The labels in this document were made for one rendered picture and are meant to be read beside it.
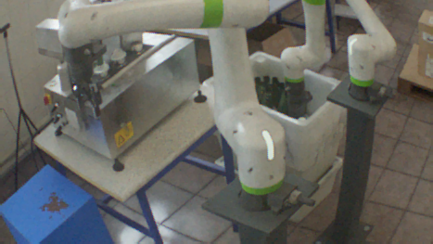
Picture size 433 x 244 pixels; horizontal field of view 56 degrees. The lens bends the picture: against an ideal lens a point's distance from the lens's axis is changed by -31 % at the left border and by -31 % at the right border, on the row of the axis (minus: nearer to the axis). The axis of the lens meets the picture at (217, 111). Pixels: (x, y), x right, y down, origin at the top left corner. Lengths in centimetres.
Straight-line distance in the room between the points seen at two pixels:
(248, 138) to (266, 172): 11
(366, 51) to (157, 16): 98
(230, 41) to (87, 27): 48
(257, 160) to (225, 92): 21
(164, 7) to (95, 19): 17
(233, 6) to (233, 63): 30
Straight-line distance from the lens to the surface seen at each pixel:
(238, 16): 124
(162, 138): 222
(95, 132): 206
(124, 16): 117
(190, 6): 120
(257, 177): 148
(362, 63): 196
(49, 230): 213
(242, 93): 153
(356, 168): 225
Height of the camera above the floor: 199
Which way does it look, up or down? 32 degrees down
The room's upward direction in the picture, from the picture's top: 7 degrees counter-clockwise
